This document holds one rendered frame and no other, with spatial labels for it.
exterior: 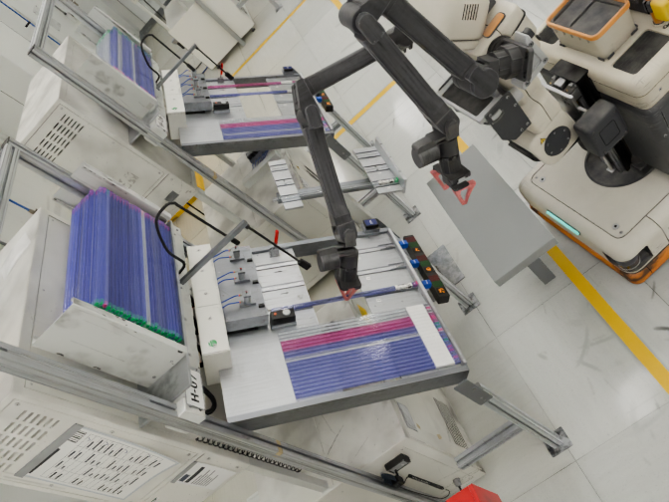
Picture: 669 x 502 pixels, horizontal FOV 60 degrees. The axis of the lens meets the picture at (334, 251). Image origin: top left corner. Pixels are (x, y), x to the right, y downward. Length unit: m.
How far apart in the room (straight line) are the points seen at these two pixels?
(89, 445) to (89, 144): 1.46
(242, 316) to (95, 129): 1.21
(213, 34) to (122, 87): 3.67
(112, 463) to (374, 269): 1.02
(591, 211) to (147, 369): 1.68
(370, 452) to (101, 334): 0.99
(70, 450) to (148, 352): 0.31
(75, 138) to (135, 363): 1.37
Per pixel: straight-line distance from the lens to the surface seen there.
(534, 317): 2.61
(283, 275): 2.02
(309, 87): 1.78
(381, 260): 2.09
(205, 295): 1.86
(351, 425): 2.11
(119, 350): 1.52
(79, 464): 1.69
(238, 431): 1.65
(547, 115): 1.97
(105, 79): 2.69
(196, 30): 6.28
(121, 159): 2.74
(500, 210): 2.15
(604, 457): 2.36
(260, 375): 1.73
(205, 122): 2.92
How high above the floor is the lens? 2.21
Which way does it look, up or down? 39 degrees down
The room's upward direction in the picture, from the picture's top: 54 degrees counter-clockwise
